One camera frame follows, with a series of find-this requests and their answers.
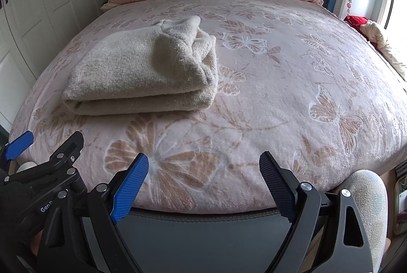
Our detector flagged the dark grey bed frame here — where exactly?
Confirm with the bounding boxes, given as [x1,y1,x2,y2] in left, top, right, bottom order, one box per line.
[79,206,322,273]

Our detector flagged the red cloth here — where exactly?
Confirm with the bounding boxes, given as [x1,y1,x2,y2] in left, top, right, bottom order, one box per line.
[344,15,377,35]

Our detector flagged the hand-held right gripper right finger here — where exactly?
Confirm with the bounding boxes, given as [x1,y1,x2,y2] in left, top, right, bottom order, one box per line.
[259,151,372,273]

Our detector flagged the white fuzzy sweater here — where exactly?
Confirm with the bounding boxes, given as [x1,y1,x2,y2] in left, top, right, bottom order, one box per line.
[61,15,218,116]

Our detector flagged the pink butterfly print blanket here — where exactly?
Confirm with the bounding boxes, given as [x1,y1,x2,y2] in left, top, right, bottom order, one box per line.
[9,0,407,214]

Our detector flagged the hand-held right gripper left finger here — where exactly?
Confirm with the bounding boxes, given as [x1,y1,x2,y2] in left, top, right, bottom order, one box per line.
[40,153,150,273]

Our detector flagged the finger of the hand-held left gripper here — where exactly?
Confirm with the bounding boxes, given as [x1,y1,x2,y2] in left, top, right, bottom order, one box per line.
[0,131,34,162]
[48,131,85,165]

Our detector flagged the person's leg in fuzzy pants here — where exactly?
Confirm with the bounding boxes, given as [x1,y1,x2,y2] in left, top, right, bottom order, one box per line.
[345,169,389,273]

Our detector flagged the white wardrobe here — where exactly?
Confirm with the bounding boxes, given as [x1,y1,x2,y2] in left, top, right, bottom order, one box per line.
[0,0,113,130]

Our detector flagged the cream cloth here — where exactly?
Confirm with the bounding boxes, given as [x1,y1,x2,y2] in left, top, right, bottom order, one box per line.
[361,20,407,81]

